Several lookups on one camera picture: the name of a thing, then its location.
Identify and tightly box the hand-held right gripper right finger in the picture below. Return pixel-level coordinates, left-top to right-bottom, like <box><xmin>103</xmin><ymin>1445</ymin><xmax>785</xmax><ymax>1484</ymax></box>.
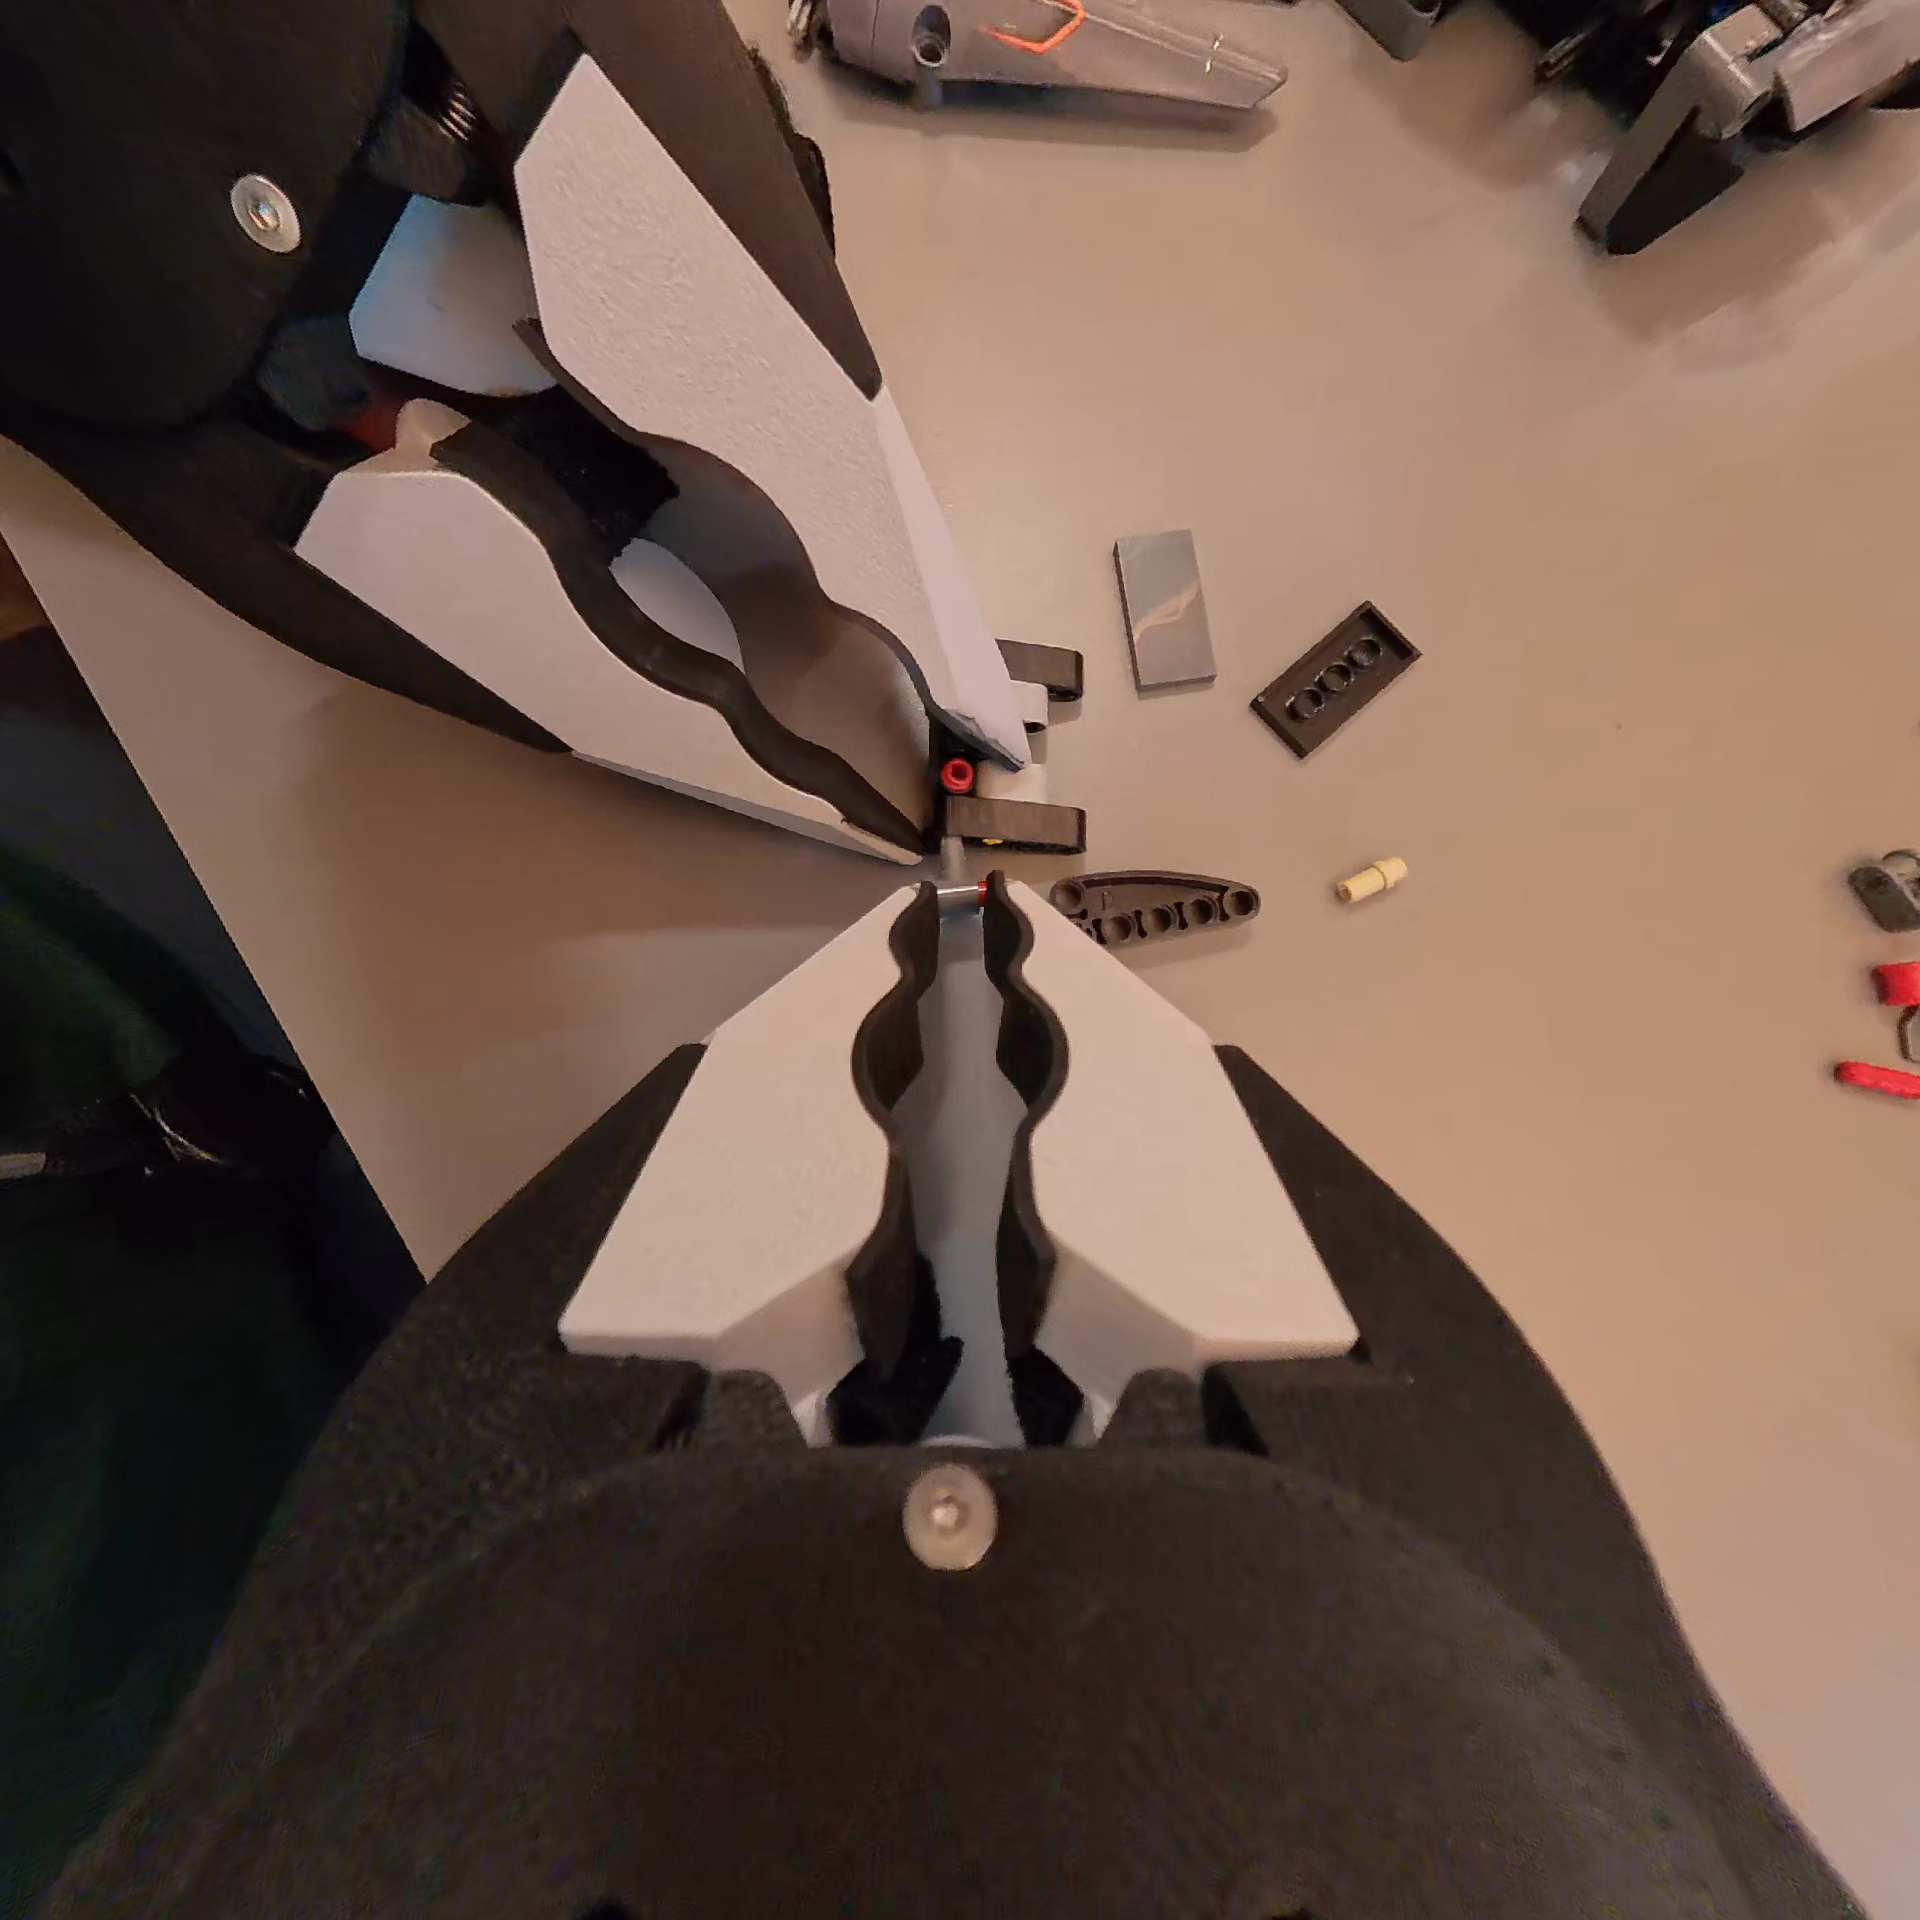
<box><xmin>978</xmin><ymin>872</ymin><xmax>1362</xmax><ymax>1370</ymax></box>

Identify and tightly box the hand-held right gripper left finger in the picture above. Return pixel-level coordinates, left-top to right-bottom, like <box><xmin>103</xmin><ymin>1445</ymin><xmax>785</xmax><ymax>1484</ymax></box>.
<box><xmin>557</xmin><ymin>879</ymin><xmax>940</xmax><ymax>1370</ymax></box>

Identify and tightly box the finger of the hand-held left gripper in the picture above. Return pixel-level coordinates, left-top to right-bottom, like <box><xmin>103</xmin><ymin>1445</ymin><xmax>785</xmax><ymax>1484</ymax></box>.
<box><xmin>509</xmin><ymin>55</ymin><xmax>1039</xmax><ymax>773</ymax></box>
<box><xmin>293</xmin><ymin>398</ymin><xmax>932</xmax><ymax>867</ymax></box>

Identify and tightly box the black lego frame assembly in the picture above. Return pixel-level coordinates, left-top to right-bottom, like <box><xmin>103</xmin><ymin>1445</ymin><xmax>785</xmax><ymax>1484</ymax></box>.
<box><xmin>931</xmin><ymin>640</ymin><xmax>1087</xmax><ymax>848</ymax></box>

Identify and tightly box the black curved lego beam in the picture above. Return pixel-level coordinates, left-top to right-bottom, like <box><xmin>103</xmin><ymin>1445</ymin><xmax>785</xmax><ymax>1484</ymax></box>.
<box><xmin>1046</xmin><ymin>871</ymin><xmax>1262</xmax><ymax>951</ymax></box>

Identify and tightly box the grey lego wing panel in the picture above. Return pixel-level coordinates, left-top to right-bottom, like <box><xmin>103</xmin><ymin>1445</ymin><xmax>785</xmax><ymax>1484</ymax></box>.
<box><xmin>796</xmin><ymin>0</ymin><xmax>1291</xmax><ymax>115</ymax></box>

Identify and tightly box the black three-hole lego plate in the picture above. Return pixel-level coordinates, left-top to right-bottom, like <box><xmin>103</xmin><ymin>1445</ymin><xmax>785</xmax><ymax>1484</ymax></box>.
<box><xmin>1247</xmin><ymin>599</ymin><xmax>1422</xmax><ymax>759</ymax></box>

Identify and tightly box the grey flat lego tile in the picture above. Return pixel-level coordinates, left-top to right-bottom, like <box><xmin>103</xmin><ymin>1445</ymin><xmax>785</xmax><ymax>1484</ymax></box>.
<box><xmin>1113</xmin><ymin>527</ymin><xmax>1217</xmax><ymax>692</ymax></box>

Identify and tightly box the pile of loose lego pieces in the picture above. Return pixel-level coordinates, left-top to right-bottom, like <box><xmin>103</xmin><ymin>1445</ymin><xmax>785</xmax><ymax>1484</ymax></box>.
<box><xmin>1833</xmin><ymin>848</ymin><xmax>1920</xmax><ymax>1104</ymax></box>

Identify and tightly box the partly built lego car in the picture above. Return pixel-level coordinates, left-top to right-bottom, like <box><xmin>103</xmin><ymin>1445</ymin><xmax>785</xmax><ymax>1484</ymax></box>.
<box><xmin>1335</xmin><ymin>0</ymin><xmax>1920</xmax><ymax>256</ymax></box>

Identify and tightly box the black belt clip strap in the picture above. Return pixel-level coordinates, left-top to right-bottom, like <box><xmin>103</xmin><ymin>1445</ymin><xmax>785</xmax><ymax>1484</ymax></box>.
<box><xmin>0</xmin><ymin>1078</ymin><xmax>324</xmax><ymax>1186</ymax></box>

